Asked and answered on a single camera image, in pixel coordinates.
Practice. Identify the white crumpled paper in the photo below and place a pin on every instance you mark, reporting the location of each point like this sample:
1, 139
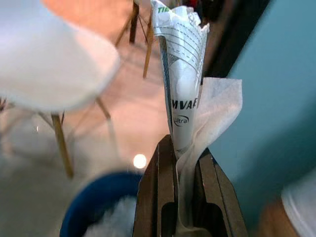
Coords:
113, 217

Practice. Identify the blue plastic bucket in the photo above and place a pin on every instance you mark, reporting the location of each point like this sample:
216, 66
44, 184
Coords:
81, 197

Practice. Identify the black door frame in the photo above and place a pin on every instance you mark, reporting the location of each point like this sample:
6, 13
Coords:
234, 37

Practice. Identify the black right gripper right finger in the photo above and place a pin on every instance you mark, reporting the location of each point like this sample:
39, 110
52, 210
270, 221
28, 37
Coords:
217, 205

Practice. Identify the white chair with wooden legs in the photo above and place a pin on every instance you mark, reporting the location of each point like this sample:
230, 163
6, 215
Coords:
49, 61

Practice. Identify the person in white shorts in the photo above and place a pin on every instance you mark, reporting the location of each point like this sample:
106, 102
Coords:
301, 209

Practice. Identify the white printed plastic wrapper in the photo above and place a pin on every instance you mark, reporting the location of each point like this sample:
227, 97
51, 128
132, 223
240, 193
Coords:
182, 74

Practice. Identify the chair with brown wooden legs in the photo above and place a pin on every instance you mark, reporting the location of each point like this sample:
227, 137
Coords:
148, 49

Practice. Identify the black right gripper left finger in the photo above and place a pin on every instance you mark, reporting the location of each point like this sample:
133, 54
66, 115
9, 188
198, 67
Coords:
158, 197

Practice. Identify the white paper tissue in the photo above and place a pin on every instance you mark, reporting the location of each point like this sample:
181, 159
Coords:
217, 103

